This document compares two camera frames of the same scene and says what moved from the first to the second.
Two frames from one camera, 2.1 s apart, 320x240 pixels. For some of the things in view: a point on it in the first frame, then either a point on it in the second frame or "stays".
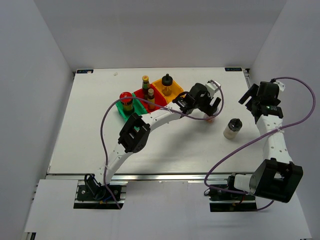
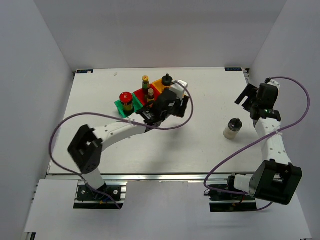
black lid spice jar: x=167 y=81 stays
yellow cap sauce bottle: x=145 y=86 stays
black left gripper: x=208 y=109 → x=183 y=105
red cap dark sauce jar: x=128 y=105 stays
